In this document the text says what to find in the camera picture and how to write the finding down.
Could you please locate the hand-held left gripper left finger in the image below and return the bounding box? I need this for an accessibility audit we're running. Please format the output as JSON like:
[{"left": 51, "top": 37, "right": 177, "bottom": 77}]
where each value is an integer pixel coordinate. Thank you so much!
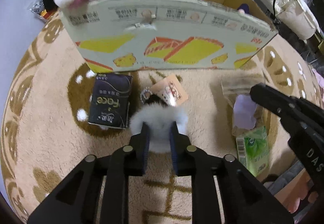
[{"left": 27, "top": 121, "right": 150, "bottom": 224}]

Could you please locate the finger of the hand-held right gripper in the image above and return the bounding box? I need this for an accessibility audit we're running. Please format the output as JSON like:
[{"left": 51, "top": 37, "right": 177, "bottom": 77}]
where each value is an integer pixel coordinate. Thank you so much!
[{"left": 249, "top": 83, "right": 308, "bottom": 129}]

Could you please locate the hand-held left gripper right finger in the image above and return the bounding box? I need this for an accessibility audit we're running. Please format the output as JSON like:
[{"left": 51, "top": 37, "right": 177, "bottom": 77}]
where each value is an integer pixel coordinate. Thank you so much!
[{"left": 169, "top": 121, "right": 295, "bottom": 224}]

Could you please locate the white fluffy pom keychain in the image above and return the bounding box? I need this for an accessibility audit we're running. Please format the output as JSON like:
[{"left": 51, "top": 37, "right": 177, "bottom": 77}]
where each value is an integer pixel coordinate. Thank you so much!
[{"left": 130, "top": 88, "right": 189, "bottom": 154}]

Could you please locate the lavender plush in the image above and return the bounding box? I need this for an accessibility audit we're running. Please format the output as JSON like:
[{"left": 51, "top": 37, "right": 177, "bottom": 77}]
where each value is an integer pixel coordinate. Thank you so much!
[{"left": 221, "top": 76, "right": 264, "bottom": 136}]

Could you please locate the white-haired purple plush doll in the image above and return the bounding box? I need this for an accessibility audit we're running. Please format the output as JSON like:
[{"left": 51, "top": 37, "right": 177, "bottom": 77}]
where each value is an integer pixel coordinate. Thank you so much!
[{"left": 237, "top": 3, "right": 252, "bottom": 15}]

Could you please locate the printed cardboard box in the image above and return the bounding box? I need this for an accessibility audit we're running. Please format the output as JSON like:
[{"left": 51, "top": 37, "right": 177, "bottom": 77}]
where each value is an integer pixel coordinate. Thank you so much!
[{"left": 59, "top": 0, "right": 279, "bottom": 74}]

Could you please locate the grey cloth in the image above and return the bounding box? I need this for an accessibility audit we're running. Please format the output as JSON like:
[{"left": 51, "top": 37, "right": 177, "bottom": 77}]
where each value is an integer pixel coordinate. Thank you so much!
[{"left": 263, "top": 161, "right": 304, "bottom": 184}]

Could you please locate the green tissue packet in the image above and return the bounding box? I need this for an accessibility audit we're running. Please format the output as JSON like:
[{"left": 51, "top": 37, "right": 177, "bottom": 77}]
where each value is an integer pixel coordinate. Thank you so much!
[{"left": 235, "top": 126, "right": 269, "bottom": 177}]

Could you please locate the black tissue packet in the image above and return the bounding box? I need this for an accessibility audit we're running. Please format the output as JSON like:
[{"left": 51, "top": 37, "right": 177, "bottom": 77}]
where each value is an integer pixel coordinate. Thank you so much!
[{"left": 88, "top": 74, "right": 133, "bottom": 129}]

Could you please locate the peach cloth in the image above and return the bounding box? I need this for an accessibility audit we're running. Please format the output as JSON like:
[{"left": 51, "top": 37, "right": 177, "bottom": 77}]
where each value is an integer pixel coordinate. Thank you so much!
[{"left": 275, "top": 171, "right": 320, "bottom": 214}]

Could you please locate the orange cartoon tag card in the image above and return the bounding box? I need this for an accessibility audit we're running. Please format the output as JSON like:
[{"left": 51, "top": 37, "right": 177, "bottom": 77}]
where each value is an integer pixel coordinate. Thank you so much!
[{"left": 151, "top": 74, "right": 189, "bottom": 108}]

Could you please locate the beige round patterned rug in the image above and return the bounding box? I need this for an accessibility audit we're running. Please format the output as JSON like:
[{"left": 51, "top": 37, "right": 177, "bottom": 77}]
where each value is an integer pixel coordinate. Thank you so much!
[{"left": 0, "top": 10, "right": 324, "bottom": 224}]

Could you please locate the pile of snack bags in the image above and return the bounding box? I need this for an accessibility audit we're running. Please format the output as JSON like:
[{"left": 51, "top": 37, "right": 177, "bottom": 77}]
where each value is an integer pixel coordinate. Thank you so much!
[{"left": 27, "top": 0, "right": 60, "bottom": 22}]

